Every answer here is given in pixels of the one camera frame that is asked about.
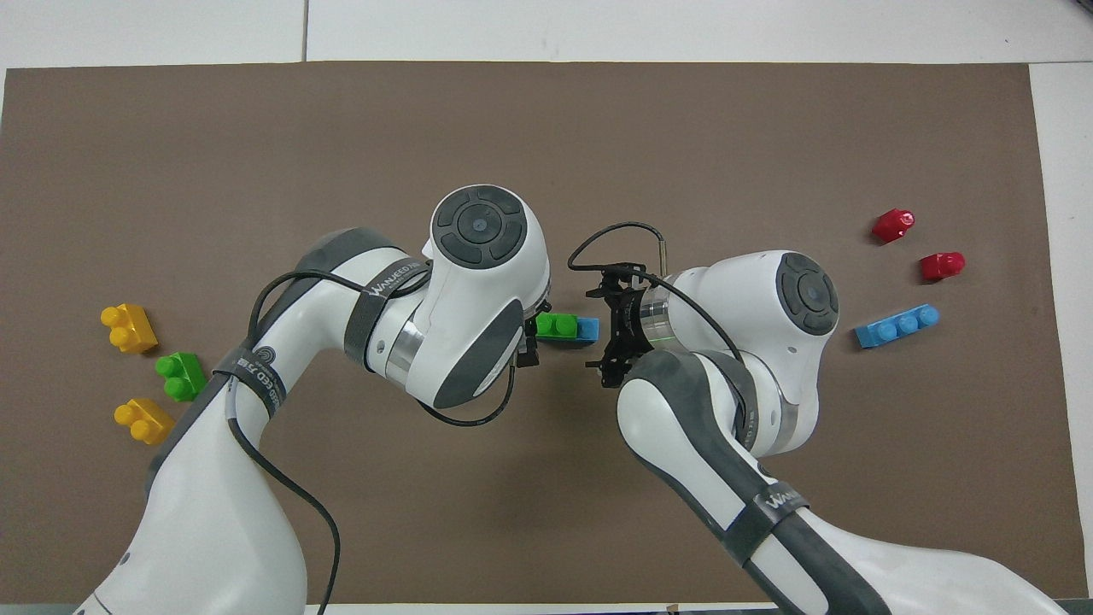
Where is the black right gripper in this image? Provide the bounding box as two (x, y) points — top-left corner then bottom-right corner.
(515, 263), (651, 388)

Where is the green two-stud toy block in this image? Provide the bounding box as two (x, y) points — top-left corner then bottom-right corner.
(535, 313), (580, 343)
(155, 352), (208, 402)

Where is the blue three-stud toy block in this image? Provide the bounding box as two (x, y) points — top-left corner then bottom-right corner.
(538, 317), (600, 348)
(855, 305), (940, 349)

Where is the red single-stud toy block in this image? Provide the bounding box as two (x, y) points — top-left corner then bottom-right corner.
(872, 208), (916, 244)
(921, 251), (967, 283)

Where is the yellow two-stud toy block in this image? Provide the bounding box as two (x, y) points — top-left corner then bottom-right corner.
(100, 303), (159, 354)
(114, 398), (177, 446)

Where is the brown table mat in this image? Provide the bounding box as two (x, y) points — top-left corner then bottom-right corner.
(0, 61), (1090, 603)

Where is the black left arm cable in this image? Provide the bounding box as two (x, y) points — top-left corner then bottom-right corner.
(224, 269), (520, 615)

